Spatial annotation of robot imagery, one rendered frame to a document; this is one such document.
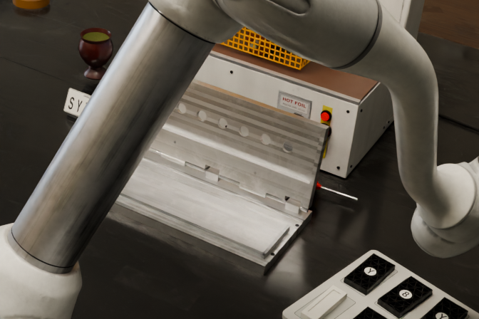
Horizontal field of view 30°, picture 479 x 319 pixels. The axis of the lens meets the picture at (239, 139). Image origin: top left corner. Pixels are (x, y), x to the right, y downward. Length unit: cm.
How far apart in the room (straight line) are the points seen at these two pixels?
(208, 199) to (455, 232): 59
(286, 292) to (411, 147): 50
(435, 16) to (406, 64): 171
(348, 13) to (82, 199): 43
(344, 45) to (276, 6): 10
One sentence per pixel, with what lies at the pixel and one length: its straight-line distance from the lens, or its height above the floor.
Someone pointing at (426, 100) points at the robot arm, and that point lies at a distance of 116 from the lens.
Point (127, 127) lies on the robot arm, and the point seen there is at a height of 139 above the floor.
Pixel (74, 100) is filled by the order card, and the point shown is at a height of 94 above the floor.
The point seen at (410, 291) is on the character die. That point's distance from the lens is 166.
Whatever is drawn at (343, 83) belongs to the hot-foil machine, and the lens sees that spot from 189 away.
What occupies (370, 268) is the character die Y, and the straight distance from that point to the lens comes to 168.
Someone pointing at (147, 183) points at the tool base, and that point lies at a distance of 183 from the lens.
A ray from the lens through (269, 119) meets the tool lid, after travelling 175.
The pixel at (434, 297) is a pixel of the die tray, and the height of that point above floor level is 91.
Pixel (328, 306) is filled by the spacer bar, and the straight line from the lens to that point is 159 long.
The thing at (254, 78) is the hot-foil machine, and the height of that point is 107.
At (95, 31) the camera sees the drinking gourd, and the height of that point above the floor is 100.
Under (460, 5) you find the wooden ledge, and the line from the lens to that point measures 290.
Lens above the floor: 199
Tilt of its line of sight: 33 degrees down
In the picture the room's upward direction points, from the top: 6 degrees clockwise
